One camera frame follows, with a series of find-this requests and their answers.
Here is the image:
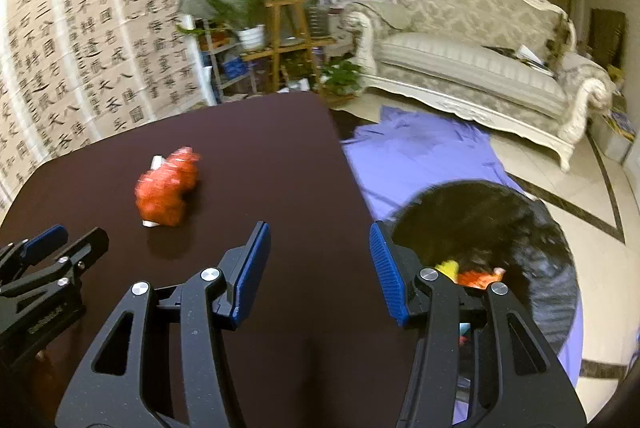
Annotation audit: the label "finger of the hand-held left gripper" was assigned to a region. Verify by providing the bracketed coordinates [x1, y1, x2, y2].
[10, 228, 110, 304]
[0, 224, 69, 279]

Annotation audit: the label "small leafy plant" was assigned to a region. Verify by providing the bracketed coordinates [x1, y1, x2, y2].
[176, 14, 213, 41]

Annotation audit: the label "purple cloth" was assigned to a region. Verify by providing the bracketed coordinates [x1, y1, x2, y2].
[341, 104, 585, 411]

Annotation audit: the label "white flower pot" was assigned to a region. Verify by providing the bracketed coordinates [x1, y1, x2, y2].
[237, 24, 267, 51]

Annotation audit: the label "red foam net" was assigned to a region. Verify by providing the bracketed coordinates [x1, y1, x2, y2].
[457, 268, 506, 291]

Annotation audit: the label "yellow item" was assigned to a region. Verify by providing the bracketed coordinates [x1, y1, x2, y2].
[434, 259, 460, 284]

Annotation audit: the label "orange plastic bag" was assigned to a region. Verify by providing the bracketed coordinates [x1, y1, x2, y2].
[136, 147, 202, 228]

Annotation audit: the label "papers and books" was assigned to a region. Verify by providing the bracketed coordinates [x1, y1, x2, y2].
[487, 44, 556, 77]

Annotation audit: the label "low leafy green plant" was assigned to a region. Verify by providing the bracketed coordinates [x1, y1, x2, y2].
[320, 58, 364, 102]

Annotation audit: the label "calligraphy wall hanging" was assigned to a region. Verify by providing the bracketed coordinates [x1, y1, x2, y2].
[0, 0, 212, 209]

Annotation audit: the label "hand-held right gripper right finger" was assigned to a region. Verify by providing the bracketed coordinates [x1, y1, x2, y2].
[369, 220, 587, 428]

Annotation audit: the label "ornate white sofa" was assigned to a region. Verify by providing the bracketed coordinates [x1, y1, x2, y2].
[345, 0, 618, 171]

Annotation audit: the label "trash bin with black bag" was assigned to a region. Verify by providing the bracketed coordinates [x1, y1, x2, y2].
[387, 180, 581, 355]

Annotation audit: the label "metal shelf rack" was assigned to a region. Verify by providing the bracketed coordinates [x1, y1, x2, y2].
[192, 15, 261, 107]

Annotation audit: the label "wooden plant stand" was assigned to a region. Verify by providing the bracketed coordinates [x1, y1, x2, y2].
[242, 0, 336, 97]

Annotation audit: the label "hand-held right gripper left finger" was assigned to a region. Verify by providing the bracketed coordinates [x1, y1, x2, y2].
[55, 220, 273, 428]

